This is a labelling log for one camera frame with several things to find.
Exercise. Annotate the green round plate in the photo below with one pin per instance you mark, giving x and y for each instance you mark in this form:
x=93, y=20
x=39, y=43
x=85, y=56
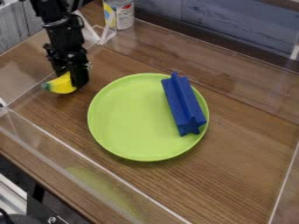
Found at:
x=131, y=121

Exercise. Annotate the clear acrylic enclosure wall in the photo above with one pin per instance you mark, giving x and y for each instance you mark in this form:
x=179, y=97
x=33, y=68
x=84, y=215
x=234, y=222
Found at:
x=228, y=181

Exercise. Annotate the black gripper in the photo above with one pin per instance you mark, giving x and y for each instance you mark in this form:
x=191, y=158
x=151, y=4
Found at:
x=65, y=52

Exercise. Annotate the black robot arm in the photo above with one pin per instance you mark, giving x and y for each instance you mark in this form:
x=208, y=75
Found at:
x=51, y=11

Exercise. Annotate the yellow toy banana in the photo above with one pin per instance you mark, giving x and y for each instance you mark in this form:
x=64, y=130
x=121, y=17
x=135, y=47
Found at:
x=60, y=85

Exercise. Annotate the black device with knob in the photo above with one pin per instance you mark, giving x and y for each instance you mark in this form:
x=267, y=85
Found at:
x=49, y=210

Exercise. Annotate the blue star-shaped block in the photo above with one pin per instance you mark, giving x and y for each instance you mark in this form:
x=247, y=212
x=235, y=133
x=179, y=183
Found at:
x=184, y=106

